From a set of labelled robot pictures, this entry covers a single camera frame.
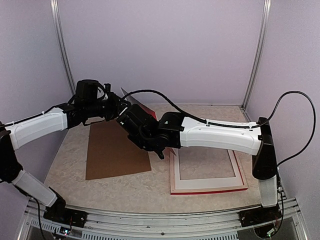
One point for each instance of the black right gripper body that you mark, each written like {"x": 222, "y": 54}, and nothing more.
{"x": 143, "y": 143}

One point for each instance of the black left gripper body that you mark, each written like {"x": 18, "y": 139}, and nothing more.
{"x": 109, "y": 109}

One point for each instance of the red and black photo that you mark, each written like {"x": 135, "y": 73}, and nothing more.
{"x": 148, "y": 110}

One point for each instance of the white photo mat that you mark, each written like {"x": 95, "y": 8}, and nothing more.
{"x": 207, "y": 182}

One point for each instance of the wooden picture frame red edge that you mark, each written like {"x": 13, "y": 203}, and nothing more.
{"x": 240, "y": 180}

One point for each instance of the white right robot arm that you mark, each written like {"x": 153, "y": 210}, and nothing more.
{"x": 176, "y": 130}

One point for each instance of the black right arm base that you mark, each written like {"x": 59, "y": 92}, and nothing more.
{"x": 259, "y": 215}

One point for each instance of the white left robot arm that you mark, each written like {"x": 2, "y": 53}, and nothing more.
{"x": 58, "y": 118}

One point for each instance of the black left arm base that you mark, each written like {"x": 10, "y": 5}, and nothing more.
{"x": 65, "y": 215}

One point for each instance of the brown cardboard backing board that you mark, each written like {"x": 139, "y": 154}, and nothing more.
{"x": 111, "y": 154}

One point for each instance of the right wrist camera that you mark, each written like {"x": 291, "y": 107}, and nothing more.
{"x": 132, "y": 118}

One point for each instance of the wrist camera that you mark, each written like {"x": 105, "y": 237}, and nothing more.
{"x": 89, "y": 91}
{"x": 132, "y": 118}

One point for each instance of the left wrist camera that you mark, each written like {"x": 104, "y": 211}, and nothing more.
{"x": 89, "y": 91}

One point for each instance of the aluminium front rail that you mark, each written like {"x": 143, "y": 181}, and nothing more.
{"x": 112, "y": 225}

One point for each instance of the left aluminium corner post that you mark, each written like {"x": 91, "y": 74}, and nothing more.
{"x": 62, "y": 47}

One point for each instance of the aluminium corner post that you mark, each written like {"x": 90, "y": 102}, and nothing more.
{"x": 62, "y": 47}
{"x": 258, "y": 53}

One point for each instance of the right aluminium corner post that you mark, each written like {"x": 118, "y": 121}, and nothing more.
{"x": 258, "y": 53}

